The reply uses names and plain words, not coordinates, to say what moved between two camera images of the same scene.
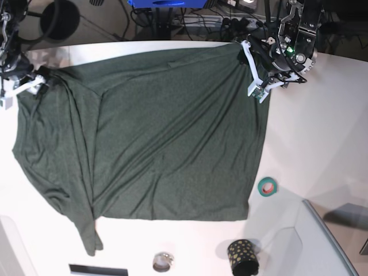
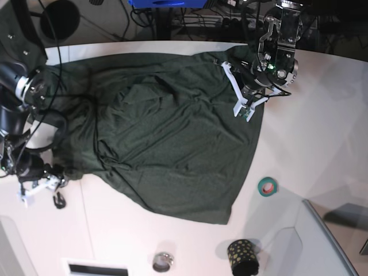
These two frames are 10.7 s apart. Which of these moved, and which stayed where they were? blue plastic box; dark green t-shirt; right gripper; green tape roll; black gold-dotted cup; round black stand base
Moved: right gripper; dark green t-shirt
Stayed: round black stand base; blue plastic box; black gold-dotted cup; green tape roll
